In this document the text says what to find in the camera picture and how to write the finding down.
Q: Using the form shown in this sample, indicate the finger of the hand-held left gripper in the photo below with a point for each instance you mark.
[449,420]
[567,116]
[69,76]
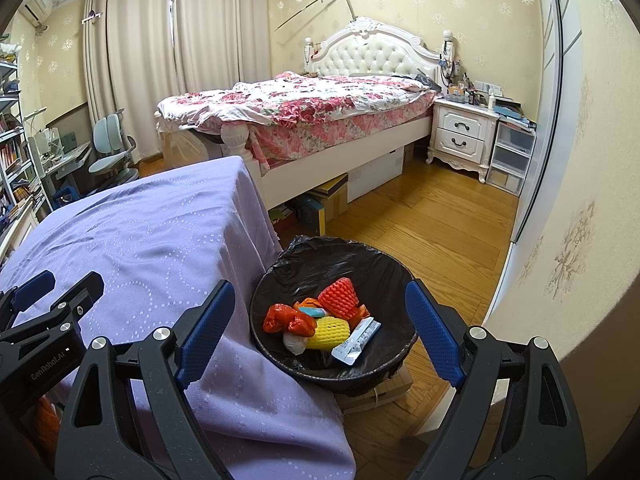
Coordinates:
[75,297]
[35,284]

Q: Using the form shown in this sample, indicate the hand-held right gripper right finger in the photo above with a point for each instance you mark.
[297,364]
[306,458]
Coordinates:
[435,330]

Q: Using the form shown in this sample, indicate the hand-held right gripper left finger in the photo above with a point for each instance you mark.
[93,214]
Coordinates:
[205,335]

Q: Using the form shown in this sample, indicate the red plastic bag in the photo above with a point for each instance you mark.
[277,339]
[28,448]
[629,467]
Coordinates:
[277,317]

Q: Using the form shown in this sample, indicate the grey blister pack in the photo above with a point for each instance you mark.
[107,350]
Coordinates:
[357,340]

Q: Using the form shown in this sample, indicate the white paper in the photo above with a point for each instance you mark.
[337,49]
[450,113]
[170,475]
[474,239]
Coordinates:
[294,344]

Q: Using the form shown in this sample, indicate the red-orange wrapper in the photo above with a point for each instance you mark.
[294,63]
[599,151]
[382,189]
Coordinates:
[302,326]

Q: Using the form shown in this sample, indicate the red foam fruit net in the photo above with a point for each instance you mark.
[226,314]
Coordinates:
[340,295]

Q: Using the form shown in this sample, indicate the orange shiny wrapper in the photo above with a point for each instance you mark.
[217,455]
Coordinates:
[306,302]

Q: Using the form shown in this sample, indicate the yellow foam fruit net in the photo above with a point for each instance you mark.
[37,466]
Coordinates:
[327,332]

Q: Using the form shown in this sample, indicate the trash bin with black bag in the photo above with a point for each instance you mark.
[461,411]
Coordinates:
[320,265]

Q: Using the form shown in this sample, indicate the orange clothing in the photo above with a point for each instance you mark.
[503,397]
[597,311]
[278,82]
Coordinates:
[47,415]

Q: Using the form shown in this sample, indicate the white low cabinet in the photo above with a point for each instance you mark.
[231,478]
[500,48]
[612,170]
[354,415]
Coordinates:
[17,232]

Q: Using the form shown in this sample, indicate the flat cardboard box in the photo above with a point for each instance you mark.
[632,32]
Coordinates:
[385,390]

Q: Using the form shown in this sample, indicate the purple tablecloth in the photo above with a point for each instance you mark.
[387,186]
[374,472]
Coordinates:
[150,240]

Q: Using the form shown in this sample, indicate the white bookshelf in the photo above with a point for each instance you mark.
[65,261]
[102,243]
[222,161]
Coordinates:
[15,150]

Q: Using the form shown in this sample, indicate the study desk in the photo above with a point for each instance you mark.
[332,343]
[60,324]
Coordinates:
[75,152]

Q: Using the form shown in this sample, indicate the stack of colourful books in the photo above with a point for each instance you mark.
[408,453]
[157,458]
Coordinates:
[281,217]

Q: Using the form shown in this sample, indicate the blue and yellow box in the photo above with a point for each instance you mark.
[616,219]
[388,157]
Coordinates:
[310,215]

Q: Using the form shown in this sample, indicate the white storage box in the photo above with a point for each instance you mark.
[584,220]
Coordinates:
[375,175]

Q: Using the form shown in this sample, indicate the light blue desk chair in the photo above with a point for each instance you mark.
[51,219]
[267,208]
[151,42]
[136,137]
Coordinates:
[107,127]

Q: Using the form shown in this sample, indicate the clear plastic drawer unit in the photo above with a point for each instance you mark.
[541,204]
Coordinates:
[510,155]

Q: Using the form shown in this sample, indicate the white nightstand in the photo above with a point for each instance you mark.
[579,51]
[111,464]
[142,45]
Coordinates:
[460,130]

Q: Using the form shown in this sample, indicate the stack of books and papers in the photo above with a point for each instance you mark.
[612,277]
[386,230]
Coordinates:
[515,115]

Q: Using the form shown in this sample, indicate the group of small bottles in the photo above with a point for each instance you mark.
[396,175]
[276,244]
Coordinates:
[470,92]

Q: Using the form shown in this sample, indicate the beige curtain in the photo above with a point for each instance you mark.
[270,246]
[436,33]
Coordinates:
[130,60]
[220,25]

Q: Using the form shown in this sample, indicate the wardrobe sliding door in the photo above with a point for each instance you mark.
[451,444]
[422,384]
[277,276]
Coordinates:
[545,110]

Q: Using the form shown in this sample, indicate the floral duvet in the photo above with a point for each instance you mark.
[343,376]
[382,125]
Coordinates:
[300,100]

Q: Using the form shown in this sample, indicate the white air conditioner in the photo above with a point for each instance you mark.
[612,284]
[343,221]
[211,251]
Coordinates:
[37,5]

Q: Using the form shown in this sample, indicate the white bed with tufted headboard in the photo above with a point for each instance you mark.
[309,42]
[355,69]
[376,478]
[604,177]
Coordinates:
[370,55]

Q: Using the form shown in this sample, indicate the thin metal pole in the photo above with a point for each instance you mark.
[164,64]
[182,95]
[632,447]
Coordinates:
[310,7]

